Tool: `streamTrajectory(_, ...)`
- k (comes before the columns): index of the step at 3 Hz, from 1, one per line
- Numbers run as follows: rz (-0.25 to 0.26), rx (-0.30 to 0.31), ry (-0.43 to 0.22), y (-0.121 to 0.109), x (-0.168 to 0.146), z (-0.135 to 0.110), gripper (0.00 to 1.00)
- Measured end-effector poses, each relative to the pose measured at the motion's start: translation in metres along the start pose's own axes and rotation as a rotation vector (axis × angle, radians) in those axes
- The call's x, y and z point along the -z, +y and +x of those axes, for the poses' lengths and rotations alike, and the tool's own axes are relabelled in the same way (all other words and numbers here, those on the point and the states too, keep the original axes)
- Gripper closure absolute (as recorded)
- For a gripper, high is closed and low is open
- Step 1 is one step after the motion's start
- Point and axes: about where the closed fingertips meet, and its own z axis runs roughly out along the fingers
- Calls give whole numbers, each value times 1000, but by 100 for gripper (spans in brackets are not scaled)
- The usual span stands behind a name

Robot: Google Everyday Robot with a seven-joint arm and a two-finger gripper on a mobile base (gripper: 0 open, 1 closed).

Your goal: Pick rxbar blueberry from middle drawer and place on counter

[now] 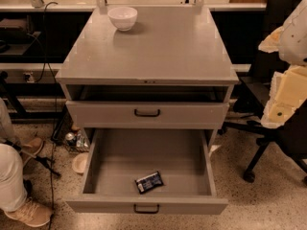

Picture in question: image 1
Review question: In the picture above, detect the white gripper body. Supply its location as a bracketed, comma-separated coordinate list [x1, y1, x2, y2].
[258, 27, 307, 128]

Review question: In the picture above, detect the dark blue rxbar wrapper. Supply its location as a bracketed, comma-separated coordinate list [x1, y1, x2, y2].
[135, 172, 164, 194]

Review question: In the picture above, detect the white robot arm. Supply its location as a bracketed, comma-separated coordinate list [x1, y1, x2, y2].
[258, 0, 307, 128]

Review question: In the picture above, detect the grey drawer cabinet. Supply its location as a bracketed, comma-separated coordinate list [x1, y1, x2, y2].
[56, 6, 238, 143]

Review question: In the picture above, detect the open grey bottom drawer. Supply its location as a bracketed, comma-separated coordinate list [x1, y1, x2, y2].
[66, 129, 227, 215]

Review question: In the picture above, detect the closed grey upper drawer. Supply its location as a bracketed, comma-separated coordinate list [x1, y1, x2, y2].
[66, 101, 228, 129]

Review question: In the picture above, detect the black office chair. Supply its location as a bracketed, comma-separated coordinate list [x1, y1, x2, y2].
[223, 0, 307, 183]

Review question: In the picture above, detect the white ceramic bowl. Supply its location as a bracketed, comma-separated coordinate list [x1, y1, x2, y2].
[107, 7, 138, 31]

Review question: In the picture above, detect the small plate on floor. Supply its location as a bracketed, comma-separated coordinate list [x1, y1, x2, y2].
[72, 152, 88, 174]

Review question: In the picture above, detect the soda can on floor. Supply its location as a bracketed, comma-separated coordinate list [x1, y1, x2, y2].
[65, 132, 77, 146]

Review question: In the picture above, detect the black tripod leg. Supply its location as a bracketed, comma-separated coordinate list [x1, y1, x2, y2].
[1, 139, 61, 177]

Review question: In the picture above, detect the tan sneaker far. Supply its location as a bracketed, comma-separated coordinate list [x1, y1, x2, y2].
[20, 137, 44, 165]

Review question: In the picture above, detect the tan sneaker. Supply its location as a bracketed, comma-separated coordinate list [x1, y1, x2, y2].
[20, 137, 44, 165]
[5, 197, 53, 228]

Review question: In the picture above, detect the tan sneaker near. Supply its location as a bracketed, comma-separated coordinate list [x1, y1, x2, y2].
[5, 197, 53, 228]

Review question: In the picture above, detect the white trouser leg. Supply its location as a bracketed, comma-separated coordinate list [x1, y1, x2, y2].
[0, 99, 27, 212]

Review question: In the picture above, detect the black drawer handle upper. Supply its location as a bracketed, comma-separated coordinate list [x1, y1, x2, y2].
[133, 109, 161, 118]

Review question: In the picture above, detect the black drawer handle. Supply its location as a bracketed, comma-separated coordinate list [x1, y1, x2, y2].
[133, 204, 160, 215]
[133, 109, 161, 118]

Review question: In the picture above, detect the black drawer handle lower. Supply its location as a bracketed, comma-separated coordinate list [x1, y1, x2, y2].
[133, 204, 160, 215]

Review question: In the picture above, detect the black cable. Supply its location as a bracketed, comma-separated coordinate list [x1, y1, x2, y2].
[26, 1, 59, 230]

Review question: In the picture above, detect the wall power outlet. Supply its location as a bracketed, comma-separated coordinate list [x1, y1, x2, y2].
[24, 72, 35, 83]

